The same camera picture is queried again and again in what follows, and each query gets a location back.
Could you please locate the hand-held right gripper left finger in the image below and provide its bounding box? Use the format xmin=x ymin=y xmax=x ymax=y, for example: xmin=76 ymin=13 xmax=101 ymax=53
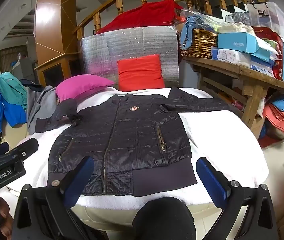
xmin=11 ymin=156 xmax=95 ymax=240

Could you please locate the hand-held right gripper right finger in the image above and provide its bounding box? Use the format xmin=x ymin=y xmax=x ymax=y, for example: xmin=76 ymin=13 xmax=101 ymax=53
xmin=196 ymin=157 xmax=280 ymax=240

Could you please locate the black quilted jacket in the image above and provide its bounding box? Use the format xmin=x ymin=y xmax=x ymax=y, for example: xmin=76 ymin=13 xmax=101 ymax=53
xmin=35 ymin=87 xmax=235 ymax=197

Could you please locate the person's left hand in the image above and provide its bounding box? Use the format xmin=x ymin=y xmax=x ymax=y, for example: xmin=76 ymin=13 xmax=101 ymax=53
xmin=0 ymin=196 xmax=14 ymax=234

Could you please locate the grey garment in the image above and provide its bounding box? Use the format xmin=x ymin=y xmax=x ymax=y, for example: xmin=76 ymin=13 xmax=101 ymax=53
xmin=26 ymin=85 xmax=57 ymax=135

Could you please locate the white fleece blanket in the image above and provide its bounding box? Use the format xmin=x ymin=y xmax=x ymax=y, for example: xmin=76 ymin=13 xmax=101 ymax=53
xmin=7 ymin=86 xmax=270 ymax=212

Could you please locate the teal jacket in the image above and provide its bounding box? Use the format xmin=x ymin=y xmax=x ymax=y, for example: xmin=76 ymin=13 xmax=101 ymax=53
xmin=0 ymin=72 xmax=28 ymax=110

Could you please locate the pink pillow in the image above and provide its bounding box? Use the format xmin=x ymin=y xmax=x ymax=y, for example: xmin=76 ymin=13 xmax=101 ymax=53
xmin=55 ymin=75 xmax=116 ymax=103

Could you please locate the stack of folded cloths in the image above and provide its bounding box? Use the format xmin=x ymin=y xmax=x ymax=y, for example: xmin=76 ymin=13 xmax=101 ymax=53
xmin=264 ymin=95 xmax=284 ymax=140

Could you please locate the wooden table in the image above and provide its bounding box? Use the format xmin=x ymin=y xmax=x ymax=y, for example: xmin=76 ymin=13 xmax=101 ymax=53
xmin=182 ymin=55 xmax=284 ymax=139

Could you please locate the red pillow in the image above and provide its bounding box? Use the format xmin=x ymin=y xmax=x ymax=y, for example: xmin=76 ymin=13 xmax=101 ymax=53
xmin=117 ymin=54 xmax=166 ymax=92

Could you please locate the white printed box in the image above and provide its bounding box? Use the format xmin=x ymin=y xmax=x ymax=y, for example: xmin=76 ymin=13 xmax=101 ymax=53
xmin=210 ymin=47 xmax=252 ymax=68

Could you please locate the wooden cabinet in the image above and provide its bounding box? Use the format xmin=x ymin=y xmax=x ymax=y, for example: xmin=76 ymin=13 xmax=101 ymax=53
xmin=34 ymin=0 xmax=82 ymax=88

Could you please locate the wicker basket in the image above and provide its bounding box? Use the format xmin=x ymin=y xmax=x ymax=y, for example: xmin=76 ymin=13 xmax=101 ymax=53
xmin=179 ymin=29 xmax=219 ymax=59

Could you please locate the blue cardboard box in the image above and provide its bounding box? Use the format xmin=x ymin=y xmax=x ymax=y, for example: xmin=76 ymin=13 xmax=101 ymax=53
xmin=217 ymin=32 xmax=279 ymax=62

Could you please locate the silver foil insulation mat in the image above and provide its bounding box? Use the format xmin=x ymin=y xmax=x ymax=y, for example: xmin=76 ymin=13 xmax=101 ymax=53
xmin=81 ymin=25 xmax=180 ymax=90

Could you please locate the cream fluffy cloth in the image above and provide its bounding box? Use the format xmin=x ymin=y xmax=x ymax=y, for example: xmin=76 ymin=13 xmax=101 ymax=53
xmin=218 ymin=22 xmax=256 ymax=37

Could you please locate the blue cloth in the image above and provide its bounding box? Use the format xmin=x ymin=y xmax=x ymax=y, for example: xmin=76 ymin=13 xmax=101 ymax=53
xmin=180 ymin=16 xmax=203 ymax=50

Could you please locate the red gift bag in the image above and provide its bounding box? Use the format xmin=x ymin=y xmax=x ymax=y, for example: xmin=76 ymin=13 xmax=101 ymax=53
xmin=252 ymin=26 xmax=284 ymax=79

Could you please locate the clear plastic bag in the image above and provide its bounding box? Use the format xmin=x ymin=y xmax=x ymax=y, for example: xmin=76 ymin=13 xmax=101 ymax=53
xmin=180 ymin=8 xmax=232 ymax=33

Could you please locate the grey patterned bag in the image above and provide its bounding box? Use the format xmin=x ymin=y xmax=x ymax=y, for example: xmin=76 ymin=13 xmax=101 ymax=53
xmin=225 ymin=12 xmax=252 ymax=27

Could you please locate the wooden stair railing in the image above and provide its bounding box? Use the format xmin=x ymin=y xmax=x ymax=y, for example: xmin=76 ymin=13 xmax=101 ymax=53
xmin=73 ymin=0 xmax=270 ymax=40

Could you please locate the red cloth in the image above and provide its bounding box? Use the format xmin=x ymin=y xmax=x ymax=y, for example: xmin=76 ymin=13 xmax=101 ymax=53
xmin=96 ymin=0 xmax=184 ymax=34

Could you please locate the clear plastic storage box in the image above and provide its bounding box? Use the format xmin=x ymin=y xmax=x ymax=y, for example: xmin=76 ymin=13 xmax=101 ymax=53
xmin=247 ymin=2 xmax=284 ymax=53

